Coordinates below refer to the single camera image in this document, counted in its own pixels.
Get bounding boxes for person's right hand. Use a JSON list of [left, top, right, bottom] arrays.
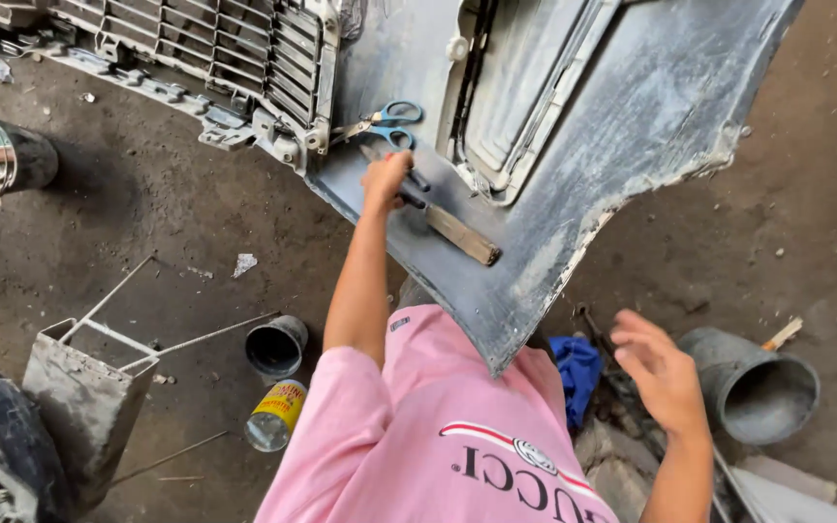
[[609, 308, 711, 438]]

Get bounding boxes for person's left hand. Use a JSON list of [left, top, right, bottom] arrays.
[[360, 150, 416, 215]]

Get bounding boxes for black handled tool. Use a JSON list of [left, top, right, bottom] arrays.
[[387, 152, 433, 212]]

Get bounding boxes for blue cloth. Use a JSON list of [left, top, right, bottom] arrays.
[[548, 335, 603, 431]]

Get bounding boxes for grey plastic bucket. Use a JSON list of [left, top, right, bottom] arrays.
[[678, 326, 822, 446]]

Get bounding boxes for grey stone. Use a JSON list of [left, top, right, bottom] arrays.
[[575, 420, 655, 523]]

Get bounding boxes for wooden stick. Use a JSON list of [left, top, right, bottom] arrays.
[[761, 316, 805, 353]]

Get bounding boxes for grey car grille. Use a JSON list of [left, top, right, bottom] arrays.
[[0, 0, 341, 175]]

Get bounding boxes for grey car bumper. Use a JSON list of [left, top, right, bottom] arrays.
[[306, 0, 806, 379]]

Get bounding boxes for small black tin can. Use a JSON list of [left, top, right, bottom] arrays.
[[245, 314, 310, 381]]

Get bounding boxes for white board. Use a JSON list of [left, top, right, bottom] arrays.
[[729, 454, 837, 523]]

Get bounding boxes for pink shirt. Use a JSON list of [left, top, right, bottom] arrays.
[[254, 304, 620, 523]]

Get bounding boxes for yellow labelled can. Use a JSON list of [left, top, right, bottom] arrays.
[[245, 378, 309, 453]]

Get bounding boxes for thin metal rod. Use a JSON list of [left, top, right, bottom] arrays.
[[109, 430, 231, 487]]

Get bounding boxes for large black tin can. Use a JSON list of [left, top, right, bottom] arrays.
[[0, 109, 61, 200]]

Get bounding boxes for grey metal box stand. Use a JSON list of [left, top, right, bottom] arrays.
[[22, 254, 283, 511]]

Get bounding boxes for black vehicle tyre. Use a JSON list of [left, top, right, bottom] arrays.
[[0, 352, 77, 523]]

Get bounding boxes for blue handled scissors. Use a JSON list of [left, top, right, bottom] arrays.
[[330, 100, 424, 153]]

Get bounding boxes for wooden handled knife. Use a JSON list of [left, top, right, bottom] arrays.
[[358, 144, 503, 267]]

